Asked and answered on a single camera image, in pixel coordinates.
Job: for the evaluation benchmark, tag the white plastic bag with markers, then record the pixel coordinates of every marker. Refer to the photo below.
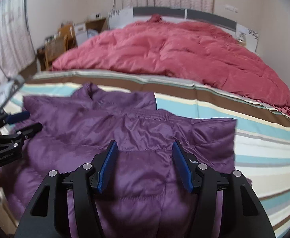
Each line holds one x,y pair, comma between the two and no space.
92,33

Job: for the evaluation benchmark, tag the white deer print pillow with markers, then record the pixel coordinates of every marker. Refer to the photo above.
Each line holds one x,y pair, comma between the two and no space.
3,94

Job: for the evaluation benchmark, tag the purple down jacket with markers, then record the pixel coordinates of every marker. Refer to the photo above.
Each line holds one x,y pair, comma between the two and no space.
135,129

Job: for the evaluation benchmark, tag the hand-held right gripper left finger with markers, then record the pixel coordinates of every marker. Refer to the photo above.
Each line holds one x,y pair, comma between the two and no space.
107,167

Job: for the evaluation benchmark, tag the white bedside lamp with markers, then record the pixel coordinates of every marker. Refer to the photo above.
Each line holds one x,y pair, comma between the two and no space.
241,38

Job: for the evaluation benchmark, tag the white printed side curtain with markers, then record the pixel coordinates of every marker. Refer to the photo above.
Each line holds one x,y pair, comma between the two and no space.
6,34

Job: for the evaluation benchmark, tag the striped bed sheet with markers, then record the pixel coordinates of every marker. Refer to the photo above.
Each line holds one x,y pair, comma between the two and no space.
264,141

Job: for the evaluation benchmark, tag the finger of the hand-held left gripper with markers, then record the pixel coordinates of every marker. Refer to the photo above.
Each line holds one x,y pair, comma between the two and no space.
18,117
32,129

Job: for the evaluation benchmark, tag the dark cluttered side table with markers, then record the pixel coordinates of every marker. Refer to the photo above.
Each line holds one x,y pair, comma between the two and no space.
41,54

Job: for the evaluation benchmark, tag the white and grey headboard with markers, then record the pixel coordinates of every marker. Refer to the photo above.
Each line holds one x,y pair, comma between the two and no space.
160,12

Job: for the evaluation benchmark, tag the wooden wicker-back chair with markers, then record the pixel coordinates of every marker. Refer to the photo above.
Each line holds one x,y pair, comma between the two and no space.
55,49

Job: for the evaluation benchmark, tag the wooden desk with white drawer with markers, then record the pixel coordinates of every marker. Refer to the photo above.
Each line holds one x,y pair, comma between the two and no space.
96,23

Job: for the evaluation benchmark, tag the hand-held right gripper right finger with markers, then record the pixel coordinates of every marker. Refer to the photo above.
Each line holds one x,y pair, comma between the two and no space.
182,168

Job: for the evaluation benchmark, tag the red quilted comforter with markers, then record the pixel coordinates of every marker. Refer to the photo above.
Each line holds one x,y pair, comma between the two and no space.
172,52

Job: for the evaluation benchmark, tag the white wall socket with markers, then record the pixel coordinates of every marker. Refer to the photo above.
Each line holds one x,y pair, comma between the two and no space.
231,8

